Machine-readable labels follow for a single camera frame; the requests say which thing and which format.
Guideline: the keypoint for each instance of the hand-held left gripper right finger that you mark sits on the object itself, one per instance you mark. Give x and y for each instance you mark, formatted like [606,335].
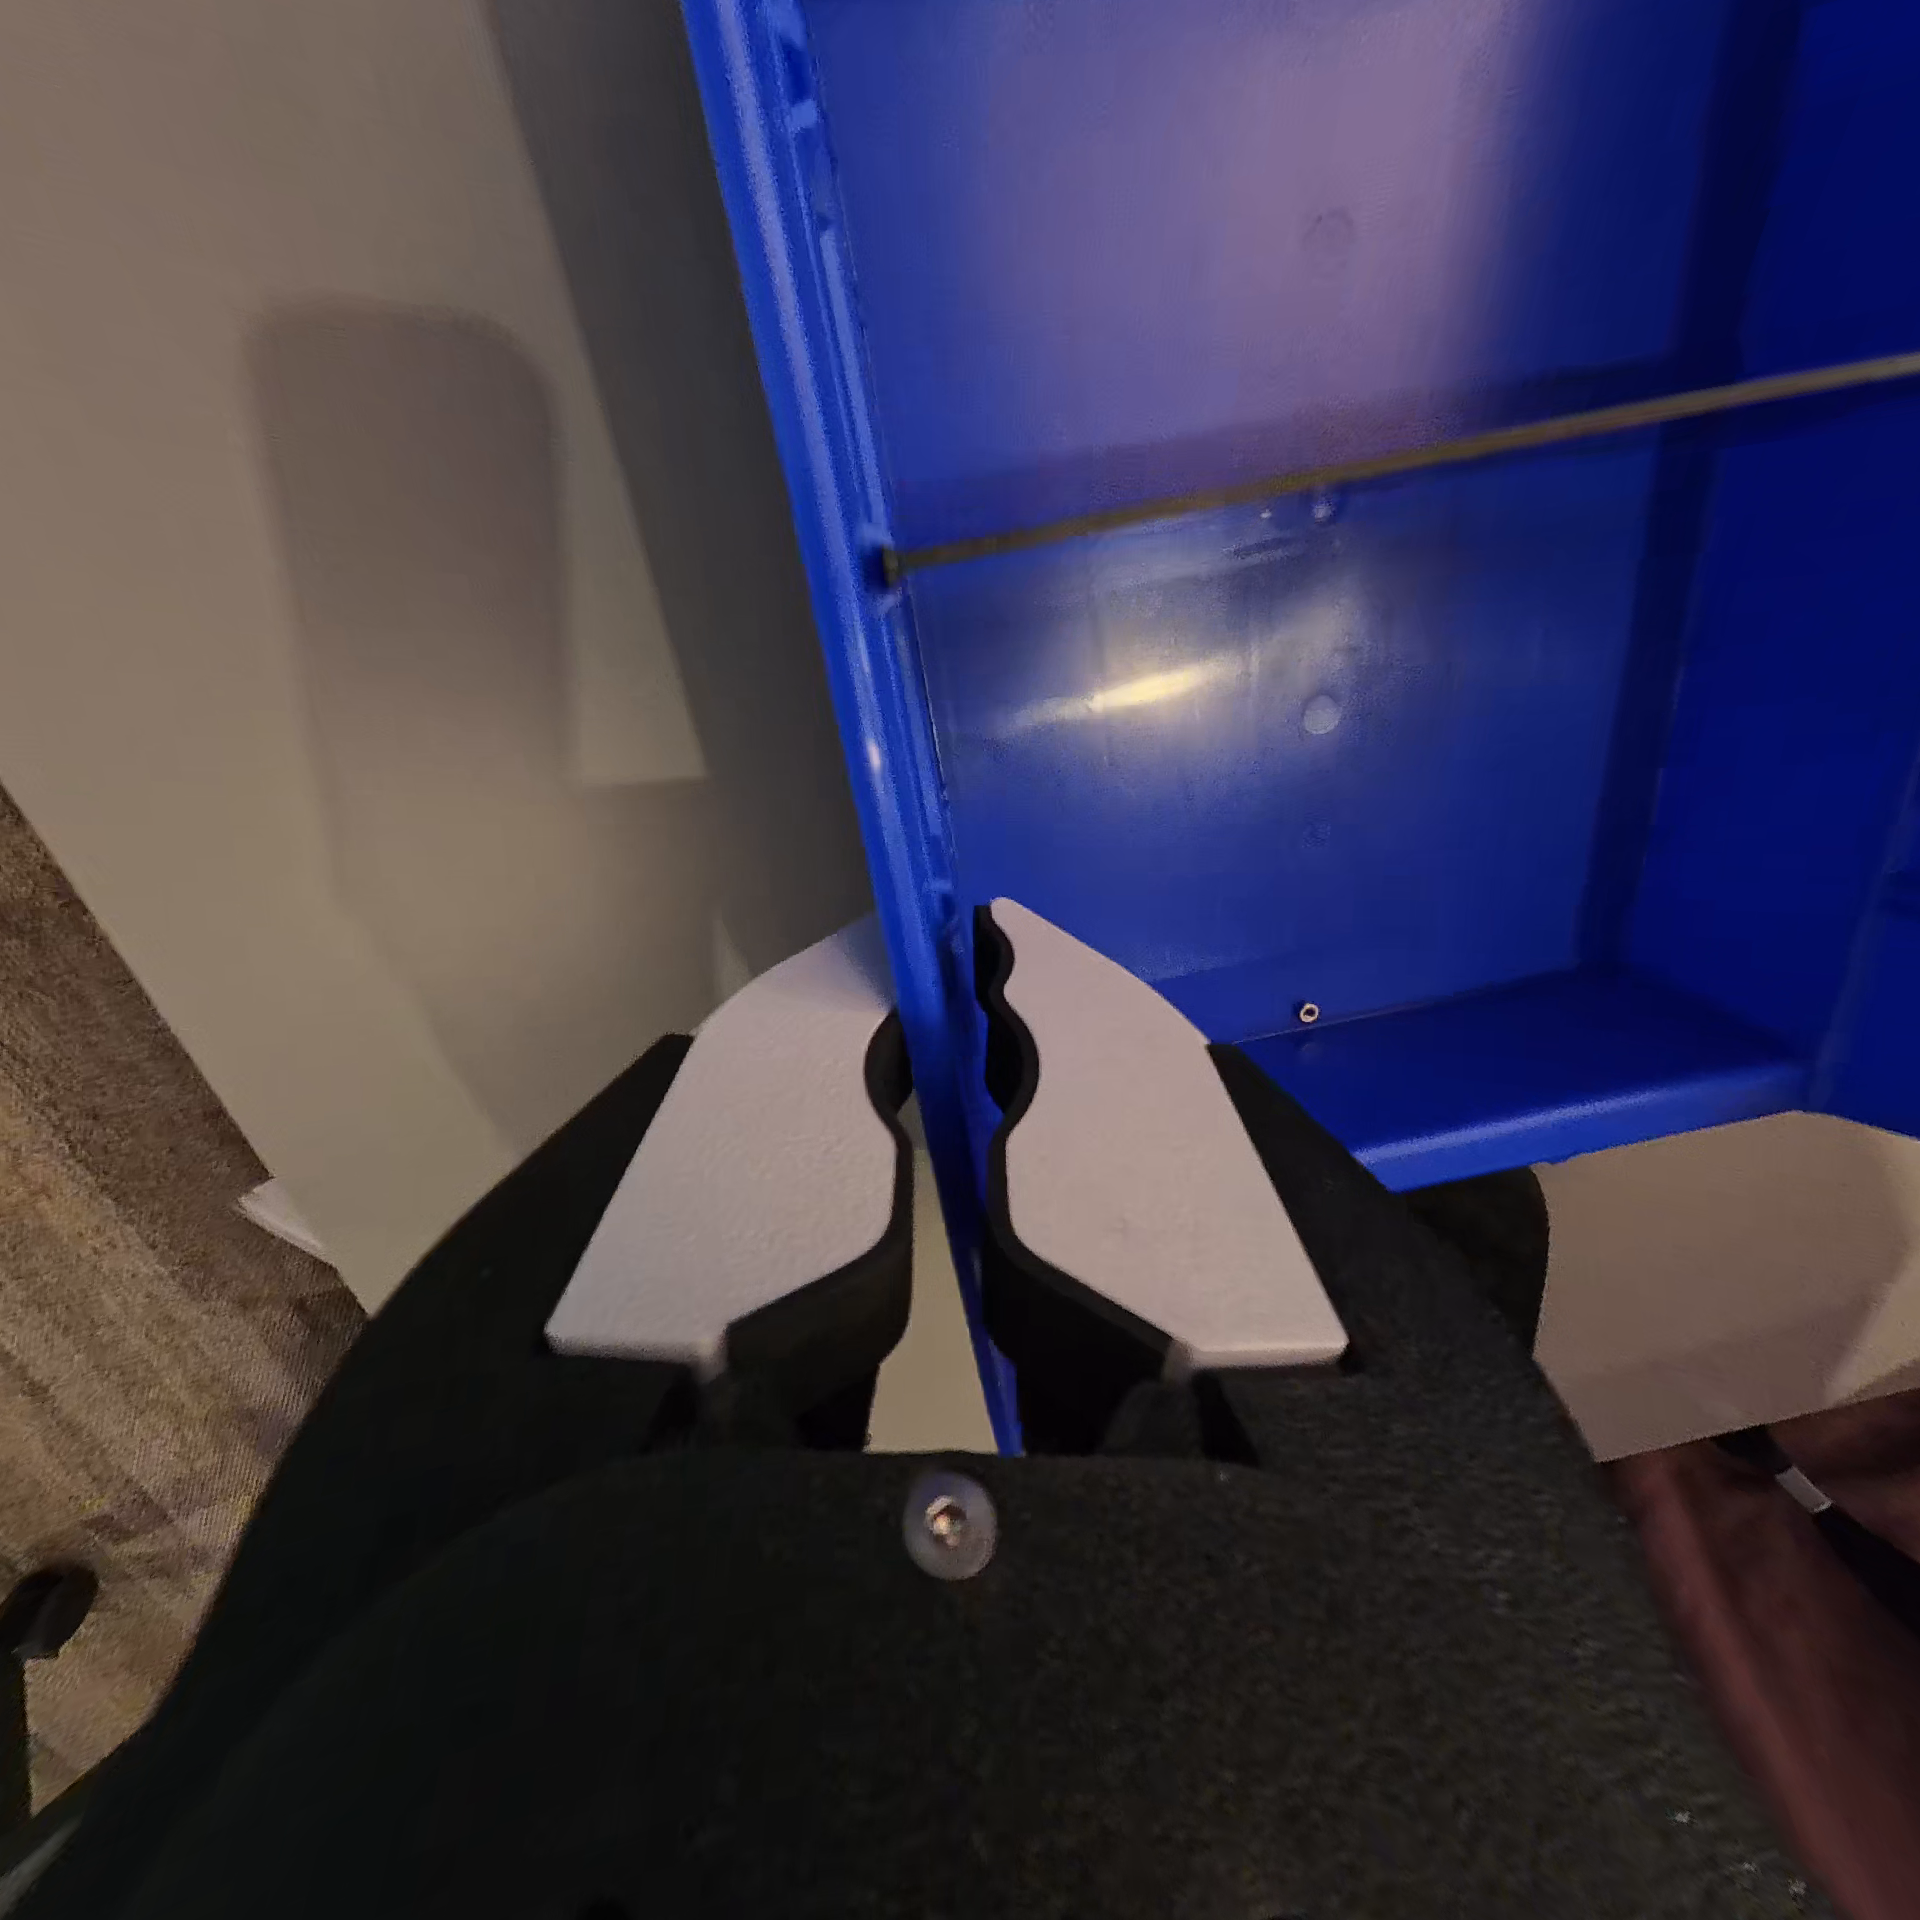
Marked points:
[1156,1185]

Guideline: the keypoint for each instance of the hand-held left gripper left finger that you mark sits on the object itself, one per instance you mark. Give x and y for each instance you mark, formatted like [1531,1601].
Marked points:
[751,1170]

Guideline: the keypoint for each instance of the blue divided parts bin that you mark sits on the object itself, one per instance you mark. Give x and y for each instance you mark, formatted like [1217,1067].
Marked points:
[1277,225]

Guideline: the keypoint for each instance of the dark bin divider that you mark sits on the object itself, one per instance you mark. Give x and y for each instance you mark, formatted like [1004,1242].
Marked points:
[1500,441]

